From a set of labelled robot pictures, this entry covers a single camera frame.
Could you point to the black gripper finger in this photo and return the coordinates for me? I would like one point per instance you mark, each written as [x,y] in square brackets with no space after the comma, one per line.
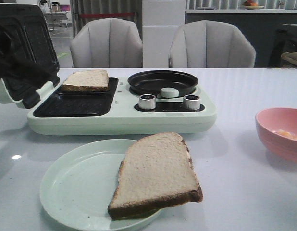
[27,71]

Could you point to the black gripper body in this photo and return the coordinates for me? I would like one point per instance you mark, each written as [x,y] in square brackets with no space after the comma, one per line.
[8,48]

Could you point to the mint green hinged lid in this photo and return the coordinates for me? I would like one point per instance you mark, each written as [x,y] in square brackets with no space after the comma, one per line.
[29,27]

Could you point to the bread slice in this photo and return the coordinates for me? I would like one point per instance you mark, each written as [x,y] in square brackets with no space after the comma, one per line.
[157,172]
[90,80]

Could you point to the pink plastic bowl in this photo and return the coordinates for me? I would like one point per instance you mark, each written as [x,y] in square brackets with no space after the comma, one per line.
[272,119]

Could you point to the orange shrimp piece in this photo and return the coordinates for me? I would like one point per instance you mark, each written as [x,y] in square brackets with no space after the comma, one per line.
[287,134]

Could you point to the mint green breakfast maker base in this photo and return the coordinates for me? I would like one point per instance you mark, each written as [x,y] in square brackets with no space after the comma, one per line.
[116,112]

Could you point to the left beige upholstered chair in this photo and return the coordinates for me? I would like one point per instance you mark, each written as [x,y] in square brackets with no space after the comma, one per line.
[107,43]

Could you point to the beige upholstered chair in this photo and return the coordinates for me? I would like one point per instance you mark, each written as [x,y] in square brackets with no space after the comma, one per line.
[210,44]
[107,43]

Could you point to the red barrier tape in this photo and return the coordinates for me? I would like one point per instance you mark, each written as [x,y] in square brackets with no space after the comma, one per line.
[109,15]

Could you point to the left silver control knob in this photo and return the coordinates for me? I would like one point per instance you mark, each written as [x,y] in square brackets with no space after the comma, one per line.
[147,102]

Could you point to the silver control knob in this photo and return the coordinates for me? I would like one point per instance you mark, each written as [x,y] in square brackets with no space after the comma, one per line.
[191,102]
[147,102]

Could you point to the black round frying pan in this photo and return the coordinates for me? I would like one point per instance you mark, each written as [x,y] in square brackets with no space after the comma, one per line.
[152,81]

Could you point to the mint green round plate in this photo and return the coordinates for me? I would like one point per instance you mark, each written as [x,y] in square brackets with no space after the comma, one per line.
[78,187]

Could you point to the white cabinet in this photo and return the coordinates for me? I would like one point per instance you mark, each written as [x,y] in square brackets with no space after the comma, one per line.
[160,21]

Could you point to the right silver control knob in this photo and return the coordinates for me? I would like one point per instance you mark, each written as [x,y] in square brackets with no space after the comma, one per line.
[191,102]

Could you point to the right beige upholstered chair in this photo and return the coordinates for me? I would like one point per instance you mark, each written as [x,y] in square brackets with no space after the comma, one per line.
[210,44]

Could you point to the fruit plate on counter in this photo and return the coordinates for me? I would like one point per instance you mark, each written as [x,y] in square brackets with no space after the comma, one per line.
[251,5]

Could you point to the grey counter with white top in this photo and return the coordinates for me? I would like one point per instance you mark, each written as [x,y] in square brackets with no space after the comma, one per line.
[271,32]

